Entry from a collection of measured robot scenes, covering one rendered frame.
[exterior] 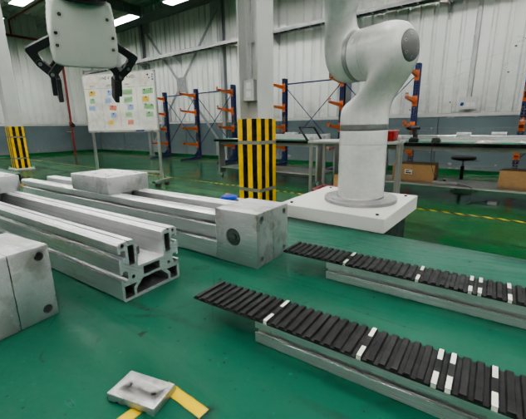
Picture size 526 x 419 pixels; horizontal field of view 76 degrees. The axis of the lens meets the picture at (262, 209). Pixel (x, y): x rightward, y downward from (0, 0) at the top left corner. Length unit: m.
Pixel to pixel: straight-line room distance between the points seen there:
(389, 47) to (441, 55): 7.34
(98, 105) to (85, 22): 6.24
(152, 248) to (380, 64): 0.61
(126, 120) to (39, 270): 6.05
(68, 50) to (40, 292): 0.38
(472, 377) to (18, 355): 0.44
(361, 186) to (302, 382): 0.61
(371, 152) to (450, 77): 7.22
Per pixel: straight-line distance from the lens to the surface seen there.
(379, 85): 0.85
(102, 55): 0.68
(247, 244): 0.57
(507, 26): 8.10
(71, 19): 0.66
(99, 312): 0.50
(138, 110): 6.34
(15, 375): 0.44
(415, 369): 0.34
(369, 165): 0.88
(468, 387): 0.33
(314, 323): 0.37
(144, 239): 0.56
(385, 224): 0.79
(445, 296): 0.51
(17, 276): 0.49
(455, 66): 8.08
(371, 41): 0.86
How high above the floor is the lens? 1.01
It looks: 14 degrees down
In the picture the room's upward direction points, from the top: 1 degrees counter-clockwise
